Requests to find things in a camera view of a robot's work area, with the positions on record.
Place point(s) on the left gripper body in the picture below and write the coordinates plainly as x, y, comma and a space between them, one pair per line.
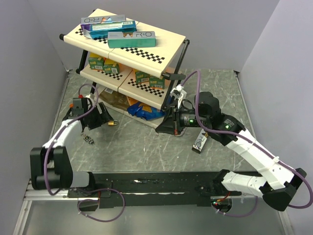
96, 119

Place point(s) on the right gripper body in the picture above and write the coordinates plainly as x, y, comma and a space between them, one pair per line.
175, 119

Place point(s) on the short brass padlock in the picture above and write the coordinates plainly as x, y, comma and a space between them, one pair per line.
113, 123

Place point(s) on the panda keychain with keys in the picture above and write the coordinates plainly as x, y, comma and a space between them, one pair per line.
87, 138

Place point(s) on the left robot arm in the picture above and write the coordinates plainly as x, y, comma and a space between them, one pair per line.
50, 164

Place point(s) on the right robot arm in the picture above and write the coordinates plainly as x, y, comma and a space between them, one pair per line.
277, 182

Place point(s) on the purple wavy sponge pad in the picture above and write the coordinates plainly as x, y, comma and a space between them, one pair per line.
181, 133

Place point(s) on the brown flat packet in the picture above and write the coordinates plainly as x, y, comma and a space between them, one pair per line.
115, 99

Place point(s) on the blue snack bag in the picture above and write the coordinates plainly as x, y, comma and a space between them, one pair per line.
144, 111

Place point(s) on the black R&O box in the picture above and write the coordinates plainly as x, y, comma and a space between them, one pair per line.
200, 141

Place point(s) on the green carton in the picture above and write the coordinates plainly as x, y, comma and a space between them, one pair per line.
96, 62
111, 67
141, 77
156, 82

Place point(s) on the green carton right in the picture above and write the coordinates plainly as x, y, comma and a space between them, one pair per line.
156, 82

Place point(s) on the green carton far left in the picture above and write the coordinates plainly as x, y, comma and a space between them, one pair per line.
96, 62

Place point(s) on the beige three-tier shelf rack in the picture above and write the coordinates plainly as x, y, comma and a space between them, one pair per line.
167, 56

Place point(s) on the teal R&O box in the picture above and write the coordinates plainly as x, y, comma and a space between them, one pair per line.
132, 39

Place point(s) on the blue toothpaste box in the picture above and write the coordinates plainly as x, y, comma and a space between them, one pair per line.
97, 31

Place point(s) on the purple R&O box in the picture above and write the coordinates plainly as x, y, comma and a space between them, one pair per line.
88, 21

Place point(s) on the black base frame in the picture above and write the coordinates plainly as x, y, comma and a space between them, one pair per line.
154, 189

